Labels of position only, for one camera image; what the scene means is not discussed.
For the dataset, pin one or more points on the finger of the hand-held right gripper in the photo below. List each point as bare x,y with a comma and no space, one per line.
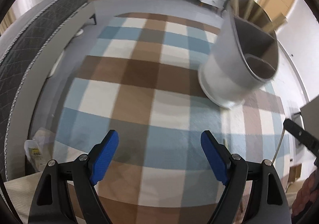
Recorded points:
301,134

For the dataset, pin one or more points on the plaid tablecloth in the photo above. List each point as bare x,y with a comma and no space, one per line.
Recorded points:
139,89

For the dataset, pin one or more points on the grey bed frame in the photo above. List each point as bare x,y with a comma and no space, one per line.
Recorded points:
84,13

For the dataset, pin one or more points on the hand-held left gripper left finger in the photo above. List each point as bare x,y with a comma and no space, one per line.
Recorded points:
104,156

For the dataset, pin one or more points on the person's right hand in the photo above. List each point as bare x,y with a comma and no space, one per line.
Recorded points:
305,196

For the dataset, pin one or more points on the grey quilted mattress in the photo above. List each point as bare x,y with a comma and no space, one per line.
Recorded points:
32,39

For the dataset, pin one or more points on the white grey utensil holder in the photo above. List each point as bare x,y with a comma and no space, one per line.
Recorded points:
224,72

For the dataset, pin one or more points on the grey chair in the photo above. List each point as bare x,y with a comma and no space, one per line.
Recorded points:
310,112

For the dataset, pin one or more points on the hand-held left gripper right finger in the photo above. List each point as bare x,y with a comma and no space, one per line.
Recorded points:
215,158

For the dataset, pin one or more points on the clear plastic bag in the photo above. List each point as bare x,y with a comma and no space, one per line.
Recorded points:
39,139

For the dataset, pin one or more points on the beige curtain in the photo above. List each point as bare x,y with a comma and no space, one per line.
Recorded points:
6,23

